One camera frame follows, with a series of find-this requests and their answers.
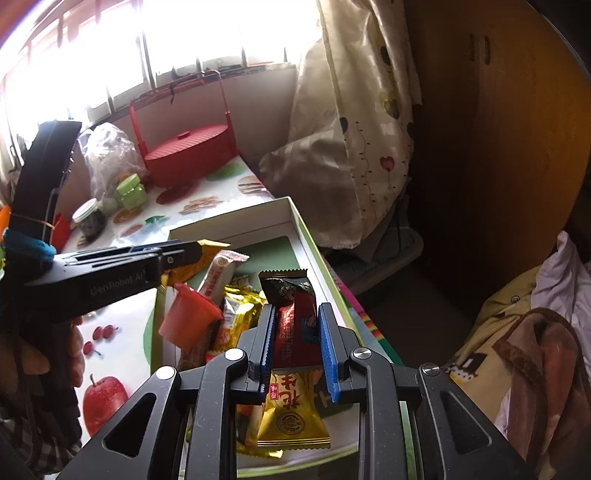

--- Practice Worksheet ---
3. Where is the pale lavender cloth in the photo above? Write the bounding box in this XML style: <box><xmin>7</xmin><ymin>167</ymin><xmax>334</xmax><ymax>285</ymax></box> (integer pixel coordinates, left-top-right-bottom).
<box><xmin>531</xmin><ymin>231</ymin><xmax>591</xmax><ymax>324</ymax></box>

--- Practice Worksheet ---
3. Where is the dark glass jar silver lid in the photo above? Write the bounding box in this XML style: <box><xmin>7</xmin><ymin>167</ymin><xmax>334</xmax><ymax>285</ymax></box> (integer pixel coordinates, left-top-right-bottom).
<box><xmin>72</xmin><ymin>198</ymin><xmax>108</xmax><ymax>243</ymax></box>

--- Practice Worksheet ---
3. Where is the long yellow snack bar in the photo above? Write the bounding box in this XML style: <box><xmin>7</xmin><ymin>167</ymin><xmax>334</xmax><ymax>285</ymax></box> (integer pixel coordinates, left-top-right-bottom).
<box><xmin>213</xmin><ymin>295</ymin><xmax>259</xmax><ymax>354</ymax></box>

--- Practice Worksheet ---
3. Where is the barred window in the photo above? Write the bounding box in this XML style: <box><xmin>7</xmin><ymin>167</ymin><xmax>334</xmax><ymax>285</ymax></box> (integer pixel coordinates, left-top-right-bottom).
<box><xmin>0</xmin><ymin>0</ymin><xmax>319</xmax><ymax>153</ymax></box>

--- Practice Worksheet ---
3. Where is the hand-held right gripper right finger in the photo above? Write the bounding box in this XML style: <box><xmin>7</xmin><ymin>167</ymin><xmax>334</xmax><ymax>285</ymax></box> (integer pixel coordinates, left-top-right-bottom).
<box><xmin>318</xmin><ymin>302</ymin><xmax>539</xmax><ymax>480</ymax></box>

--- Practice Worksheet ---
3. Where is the red lidded basket with handle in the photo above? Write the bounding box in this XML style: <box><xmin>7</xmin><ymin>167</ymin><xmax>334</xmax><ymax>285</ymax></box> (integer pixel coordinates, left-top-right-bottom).
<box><xmin>129</xmin><ymin>71</ymin><xmax>241</xmax><ymax>190</ymax></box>

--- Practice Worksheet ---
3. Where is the plaid clothing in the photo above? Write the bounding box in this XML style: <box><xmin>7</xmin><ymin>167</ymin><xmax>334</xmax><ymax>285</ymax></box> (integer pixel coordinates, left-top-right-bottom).
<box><xmin>0</xmin><ymin>397</ymin><xmax>86</xmax><ymax>480</ymax></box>

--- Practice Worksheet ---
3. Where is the brown cloth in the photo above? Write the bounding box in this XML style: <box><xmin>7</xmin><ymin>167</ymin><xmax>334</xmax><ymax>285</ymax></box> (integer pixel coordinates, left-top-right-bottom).
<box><xmin>492</xmin><ymin>307</ymin><xmax>591</xmax><ymax>476</ymax></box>

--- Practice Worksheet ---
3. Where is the white nougat candy packet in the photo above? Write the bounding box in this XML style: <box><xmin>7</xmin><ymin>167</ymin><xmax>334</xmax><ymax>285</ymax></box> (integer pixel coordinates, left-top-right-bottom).
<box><xmin>198</xmin><ymin>250</ymin><xmax>250</xmax><ymax>301</ymax></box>

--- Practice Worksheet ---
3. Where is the brown wooden wardrobe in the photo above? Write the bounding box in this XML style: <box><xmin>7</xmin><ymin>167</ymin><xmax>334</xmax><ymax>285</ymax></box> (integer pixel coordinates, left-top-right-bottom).
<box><xmin>406</xmin><ymin>0</ymin><xmax>591</xmax><ymax>296</ymax></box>

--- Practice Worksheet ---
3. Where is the clear plastic bag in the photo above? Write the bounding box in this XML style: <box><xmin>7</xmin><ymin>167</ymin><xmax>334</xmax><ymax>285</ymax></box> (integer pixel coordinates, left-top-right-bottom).
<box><xmin>76</xmin><ymin>122</ymin><xmax>148</xmax><ymax>213</ymax></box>

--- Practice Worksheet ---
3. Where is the pink jelly cup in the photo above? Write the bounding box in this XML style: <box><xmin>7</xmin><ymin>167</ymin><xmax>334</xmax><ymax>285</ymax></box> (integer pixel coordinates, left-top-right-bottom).
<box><xmin>158</xmin><ymin>282</ymin><xmax>225</xmax><ymax>349</ymax></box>

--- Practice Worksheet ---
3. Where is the yellow candy packet red print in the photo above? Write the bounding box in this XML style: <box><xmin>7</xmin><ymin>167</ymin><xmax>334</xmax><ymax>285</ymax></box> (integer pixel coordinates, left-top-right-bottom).
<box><xmin>256</xmin><ymin>367</ymin><xmax>332</xmax><ymax>450</ymax></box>
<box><xmin>163</xmin><ymin>239</ymin><xmax>232</xmax><ymax>287</ymax></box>

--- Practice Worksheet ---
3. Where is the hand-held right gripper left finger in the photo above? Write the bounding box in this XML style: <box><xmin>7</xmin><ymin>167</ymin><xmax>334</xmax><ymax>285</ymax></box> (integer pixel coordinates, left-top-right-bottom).
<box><xmin>54</xmin><ymin>303</ymin><xmax>279</xmax><ymax>480</ymax></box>

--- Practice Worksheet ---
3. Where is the yellow snack packet blue print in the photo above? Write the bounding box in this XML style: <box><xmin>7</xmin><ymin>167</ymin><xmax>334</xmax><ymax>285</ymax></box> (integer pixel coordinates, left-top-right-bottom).
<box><xmin>224</xmin><ymin>285</ymin><xmax>269</xmax><ymax>319</ymax></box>

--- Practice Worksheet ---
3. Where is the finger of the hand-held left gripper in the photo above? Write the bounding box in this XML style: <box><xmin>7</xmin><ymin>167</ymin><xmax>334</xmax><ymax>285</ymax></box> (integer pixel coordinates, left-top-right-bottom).
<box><xmin>158</xmin><ymin>243</ymin><xmax>206</xmax><ymax>278</ymax></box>
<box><xmin>130</xmin><ymin>241</ymin><xmax>187</xmax><ymax>256</ymax></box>

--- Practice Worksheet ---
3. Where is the person's left hand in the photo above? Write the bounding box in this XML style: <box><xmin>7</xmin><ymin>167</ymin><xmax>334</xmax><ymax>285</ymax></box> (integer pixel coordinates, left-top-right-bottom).
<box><xmin>0</xmin><ymin>320</ymin><xmax>86</xmax><ymax>393</ymax></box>

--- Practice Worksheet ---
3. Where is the red and black candy packet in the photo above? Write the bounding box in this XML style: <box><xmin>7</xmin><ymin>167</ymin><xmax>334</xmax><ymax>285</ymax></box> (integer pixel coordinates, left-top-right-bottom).
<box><xmin>257</xmin><ymin>269</ymin><xmax>322</xmax><ymax>370</ymax></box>

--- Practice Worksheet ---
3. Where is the red plastic bowl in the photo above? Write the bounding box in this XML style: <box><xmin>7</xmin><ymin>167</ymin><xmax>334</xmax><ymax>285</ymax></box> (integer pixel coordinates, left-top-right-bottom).
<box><xmin>53</xmin><ymin>213</ymin><xmax>71</xmax><ymax>254</ymax></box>

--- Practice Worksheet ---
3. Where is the grey plastic bin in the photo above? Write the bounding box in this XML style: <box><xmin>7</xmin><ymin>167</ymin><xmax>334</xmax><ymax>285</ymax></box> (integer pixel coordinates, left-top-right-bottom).
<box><xmin>323</xmin><ymin>226</ymin><xmax>423</xmax><ymax>287</ymax></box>

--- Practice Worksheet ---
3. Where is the green and white cardboard box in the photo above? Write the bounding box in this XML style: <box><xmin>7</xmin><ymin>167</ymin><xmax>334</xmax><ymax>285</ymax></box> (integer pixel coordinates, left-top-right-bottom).
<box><xmin>150</xmin><ymin>196</ymin><xmax>393</xmax><ymax>478</ymax></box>

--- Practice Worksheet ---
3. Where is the green jar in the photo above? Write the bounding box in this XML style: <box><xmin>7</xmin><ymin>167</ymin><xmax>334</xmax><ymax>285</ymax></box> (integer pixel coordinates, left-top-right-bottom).
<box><xmin>115</xmin><ymin>174</ymin><xmax>149</xmax><ymax>208</ymax></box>

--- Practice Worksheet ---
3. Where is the cream patterned curtain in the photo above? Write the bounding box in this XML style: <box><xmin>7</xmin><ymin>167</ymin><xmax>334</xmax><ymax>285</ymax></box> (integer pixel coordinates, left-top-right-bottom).
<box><xmin>295</xmin><ymin>0</ymin><xmax>423</xmax><ymax>250</ymax></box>

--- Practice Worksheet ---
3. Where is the yellow cloth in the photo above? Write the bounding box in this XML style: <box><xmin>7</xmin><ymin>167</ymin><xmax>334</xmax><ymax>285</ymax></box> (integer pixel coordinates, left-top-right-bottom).
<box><xmin>450</xmin><ymin>265</ymin><xmax>550</xmax><ymax>402</ymax></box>

